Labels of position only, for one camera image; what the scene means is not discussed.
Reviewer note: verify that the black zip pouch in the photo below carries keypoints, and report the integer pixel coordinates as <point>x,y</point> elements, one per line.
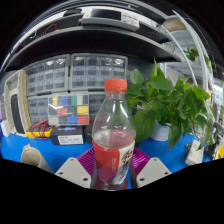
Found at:
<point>16,113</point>

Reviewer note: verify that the yellow multimeter with red leads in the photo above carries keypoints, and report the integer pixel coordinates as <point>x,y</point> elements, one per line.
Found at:
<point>38,131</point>

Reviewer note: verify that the white shelf unit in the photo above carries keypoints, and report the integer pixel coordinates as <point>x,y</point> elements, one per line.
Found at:
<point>186,43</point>

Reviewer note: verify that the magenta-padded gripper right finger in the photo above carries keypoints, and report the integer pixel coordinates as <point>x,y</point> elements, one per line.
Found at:
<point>150,170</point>

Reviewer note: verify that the dark shelf unit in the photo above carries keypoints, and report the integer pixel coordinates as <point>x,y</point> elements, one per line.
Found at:
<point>100,36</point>

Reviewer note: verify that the black case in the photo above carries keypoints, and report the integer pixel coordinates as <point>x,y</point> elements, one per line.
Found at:
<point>88,133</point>

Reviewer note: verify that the white carton box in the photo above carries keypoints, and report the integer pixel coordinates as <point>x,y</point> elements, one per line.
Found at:
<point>4,128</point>

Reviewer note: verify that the black box with white label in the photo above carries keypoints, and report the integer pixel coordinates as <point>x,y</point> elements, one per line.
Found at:
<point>68,136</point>

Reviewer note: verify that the grey and white mug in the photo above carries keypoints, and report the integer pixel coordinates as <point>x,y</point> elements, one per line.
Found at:
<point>33,156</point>

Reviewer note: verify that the grey parts drawer cabinet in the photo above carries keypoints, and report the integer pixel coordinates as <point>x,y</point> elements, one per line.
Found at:
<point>98,71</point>
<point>96,103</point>
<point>48,75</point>
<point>38,110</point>

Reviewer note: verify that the black clamp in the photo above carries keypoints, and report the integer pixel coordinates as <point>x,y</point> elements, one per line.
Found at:
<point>215,136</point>

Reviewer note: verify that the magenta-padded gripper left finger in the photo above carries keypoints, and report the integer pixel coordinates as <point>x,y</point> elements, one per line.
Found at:
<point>75,170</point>

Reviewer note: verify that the green potted plant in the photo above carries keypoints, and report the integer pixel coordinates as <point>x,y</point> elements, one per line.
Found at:
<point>163,100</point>

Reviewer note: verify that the clear organizer with coloured parts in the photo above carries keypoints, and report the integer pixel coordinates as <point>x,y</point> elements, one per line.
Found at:
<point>68,110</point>

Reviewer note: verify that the white power adapter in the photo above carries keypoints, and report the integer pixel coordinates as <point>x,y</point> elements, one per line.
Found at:
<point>194,153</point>

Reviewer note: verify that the clear bottle with red cap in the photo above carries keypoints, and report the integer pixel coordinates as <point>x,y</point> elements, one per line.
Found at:
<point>113,146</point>

